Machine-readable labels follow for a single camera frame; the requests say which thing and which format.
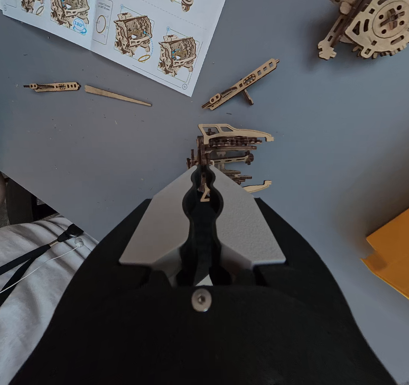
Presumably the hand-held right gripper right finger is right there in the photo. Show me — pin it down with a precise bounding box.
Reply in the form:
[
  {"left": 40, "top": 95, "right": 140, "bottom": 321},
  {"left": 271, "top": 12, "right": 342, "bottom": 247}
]
[{"left": 204, "top": 167, "right": 286, "bottom": 286}]

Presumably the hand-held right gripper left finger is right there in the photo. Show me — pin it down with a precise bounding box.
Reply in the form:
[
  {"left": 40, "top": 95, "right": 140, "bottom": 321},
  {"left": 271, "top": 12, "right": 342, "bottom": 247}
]
[{"left": 119, "top": 166, "right": 205, "bottom": 286}]

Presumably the wooden mechanical model assembly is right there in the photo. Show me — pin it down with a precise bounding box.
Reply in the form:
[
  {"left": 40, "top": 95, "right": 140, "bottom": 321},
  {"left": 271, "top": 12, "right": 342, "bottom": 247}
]
[{"left": 187, "top": 124, "right": 275, "bottom": 204}]

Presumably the yellow box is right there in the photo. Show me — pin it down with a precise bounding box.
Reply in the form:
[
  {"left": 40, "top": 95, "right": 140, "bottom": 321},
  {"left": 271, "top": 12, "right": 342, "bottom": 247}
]
[{"left": 361, "top": 209, "right": 409, "bottom": 299}]

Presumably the long slotted wooden strip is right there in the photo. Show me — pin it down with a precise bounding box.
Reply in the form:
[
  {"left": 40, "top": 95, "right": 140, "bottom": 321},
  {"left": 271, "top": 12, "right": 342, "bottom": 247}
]
[{"left": 201, "top": 58, "right": 280, "bottom": 111}]

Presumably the pointed wooden stick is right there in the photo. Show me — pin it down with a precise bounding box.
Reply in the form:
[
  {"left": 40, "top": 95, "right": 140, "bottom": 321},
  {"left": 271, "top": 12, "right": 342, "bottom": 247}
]
[{"left": 84, "top": 85, "right": 153, "bottom": 107}]

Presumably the light grey sweatshirt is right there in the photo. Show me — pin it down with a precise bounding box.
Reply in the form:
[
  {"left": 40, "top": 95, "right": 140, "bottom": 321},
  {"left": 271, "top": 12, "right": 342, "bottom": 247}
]
[{"left": 0, "top": 216, "right": 100, "bottom": 385}]

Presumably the short slotted wooden strip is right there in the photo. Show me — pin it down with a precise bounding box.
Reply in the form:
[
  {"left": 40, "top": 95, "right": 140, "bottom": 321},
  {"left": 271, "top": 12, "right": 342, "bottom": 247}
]
[{"left": 23, "top": 82, "right": 81, "bottom": 93}]

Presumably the wooden gear wheel assembly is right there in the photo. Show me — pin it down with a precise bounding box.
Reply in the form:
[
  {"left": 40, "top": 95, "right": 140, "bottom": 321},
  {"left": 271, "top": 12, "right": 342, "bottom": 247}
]
[{"left": 317, "top": 0, "right": 409, "bottom": 61}]

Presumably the thin white cord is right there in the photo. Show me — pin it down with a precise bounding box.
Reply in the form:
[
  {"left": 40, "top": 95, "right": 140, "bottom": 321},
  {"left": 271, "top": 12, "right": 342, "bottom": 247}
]
[{"left": 0, "top": 239, "right": 85, "bottom": 293}]

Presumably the black lanyard strap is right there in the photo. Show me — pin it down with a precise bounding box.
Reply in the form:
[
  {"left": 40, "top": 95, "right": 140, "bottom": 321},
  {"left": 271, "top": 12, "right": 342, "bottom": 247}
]
[{"left": 0, "top": 224, "right": 84, "bottom": 307}]

